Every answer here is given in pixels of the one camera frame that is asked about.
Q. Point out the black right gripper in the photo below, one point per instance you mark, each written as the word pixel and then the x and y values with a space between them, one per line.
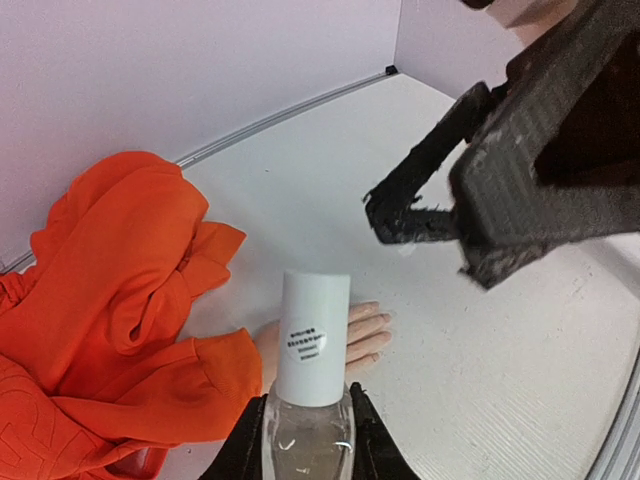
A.
pixel 556 162

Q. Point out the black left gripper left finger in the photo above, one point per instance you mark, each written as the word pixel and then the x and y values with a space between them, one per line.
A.
pixel 240 456

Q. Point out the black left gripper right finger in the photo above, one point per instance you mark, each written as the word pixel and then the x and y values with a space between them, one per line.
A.
pixel 377 456

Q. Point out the clear nail polish bottle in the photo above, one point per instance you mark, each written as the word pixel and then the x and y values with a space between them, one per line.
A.
pixel 308 429

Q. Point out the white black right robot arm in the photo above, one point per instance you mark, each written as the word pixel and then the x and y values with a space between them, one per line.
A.
pixel 510 10

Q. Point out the mannequin hand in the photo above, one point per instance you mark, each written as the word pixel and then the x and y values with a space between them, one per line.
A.
pixel 368 334

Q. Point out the orange sweatshirt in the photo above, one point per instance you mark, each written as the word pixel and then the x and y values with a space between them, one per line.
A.
pixel 96 382

